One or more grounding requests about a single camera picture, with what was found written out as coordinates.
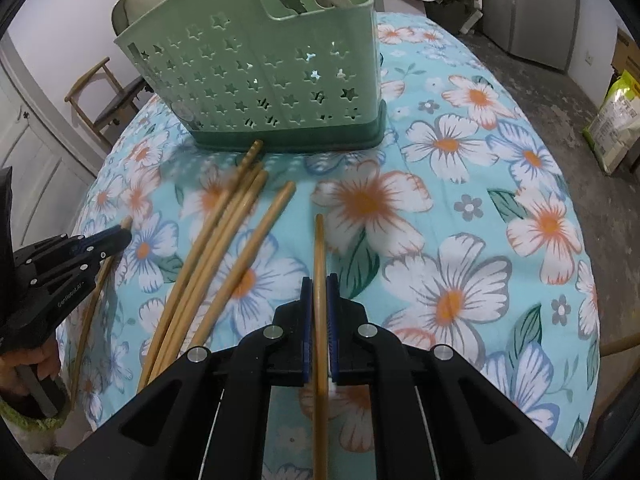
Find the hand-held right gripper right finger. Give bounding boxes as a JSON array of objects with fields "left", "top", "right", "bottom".
[{"left": 327, "top": 275, "right": 583, "bottom": 480}]

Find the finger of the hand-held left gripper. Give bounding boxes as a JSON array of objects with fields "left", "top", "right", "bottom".
[
  {"left": 12, "top": 225, "right": 132, "bottom": 273},
  {"left": 30, "top": 234, "right": 132, "bottom": 288}
]

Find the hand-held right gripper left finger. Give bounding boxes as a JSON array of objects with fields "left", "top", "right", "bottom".
[{"left": 54, "top": 277, "right": 314, "bottom": 480}]

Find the bundle of wooden chopsticks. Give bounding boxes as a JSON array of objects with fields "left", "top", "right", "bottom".
[{"left": 137, "top": 140, "right": 264, "bottom": 391}]

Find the green star-cutout utensil basket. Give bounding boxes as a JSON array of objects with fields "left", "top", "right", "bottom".
[{"left": 114, "top": 0, "right": 388, "bottom": 153}]

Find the person's left forearm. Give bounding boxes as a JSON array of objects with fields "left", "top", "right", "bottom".
[{"left": 0, "top": 397, "right": 71, "bottom": 466}]

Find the person's left hand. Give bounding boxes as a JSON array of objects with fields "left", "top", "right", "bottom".
[{"left": 0, "top": 342, "right": 62, "bottom": 401}]

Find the white panel door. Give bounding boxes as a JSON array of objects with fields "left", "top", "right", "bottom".
[{"left": 0, "top": 35, "right": 96, "bottom": 261}]

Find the wooden chair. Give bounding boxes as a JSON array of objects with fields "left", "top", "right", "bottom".
[{"left": 65, "top": 56, "right": 151, "bottom": 148}]

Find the floral turquoise blanket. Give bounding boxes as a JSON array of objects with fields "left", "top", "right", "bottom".
[{"left": 55, "top": 10, "right": 601, "bottom": 480}]

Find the olive plastic spoon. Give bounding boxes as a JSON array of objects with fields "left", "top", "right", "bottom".
[{"left": 112, "top": 0, "right": 132, "bottom": 36}]

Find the white and green rice bag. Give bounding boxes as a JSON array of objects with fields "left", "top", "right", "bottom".
[{"left": 582, "top": 70, "right": 640, "bottom": 176}]

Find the grey cabinet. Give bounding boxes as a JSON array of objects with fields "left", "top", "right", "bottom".
[{"left": 477, "top": 0, "right": 583, "bottom": 71}]

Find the cardboard box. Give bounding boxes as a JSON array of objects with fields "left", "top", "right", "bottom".
[{"left": 612, "top": 27, "right": 640, "bottom": 81}]

